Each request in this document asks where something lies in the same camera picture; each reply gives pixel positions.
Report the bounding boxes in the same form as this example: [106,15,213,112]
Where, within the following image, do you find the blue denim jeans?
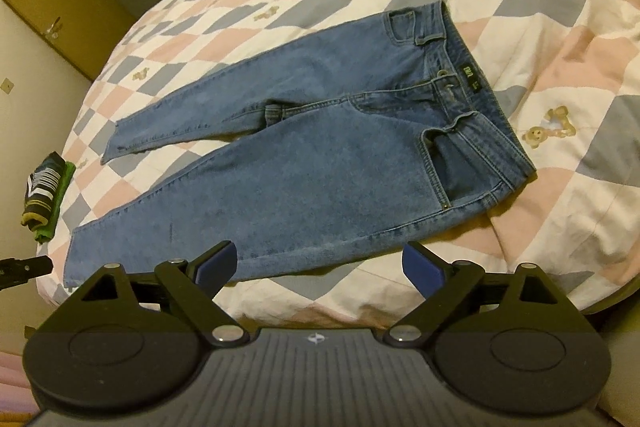
[63,2,535,287]

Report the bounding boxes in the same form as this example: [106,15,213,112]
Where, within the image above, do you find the green black folded garment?
[21,152,76,244]

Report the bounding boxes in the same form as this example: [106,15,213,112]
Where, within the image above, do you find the pink grey checkered quilt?
[37,0,639,313]

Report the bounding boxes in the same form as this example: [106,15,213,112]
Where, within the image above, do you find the wall light switch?
[0,78,14,94]

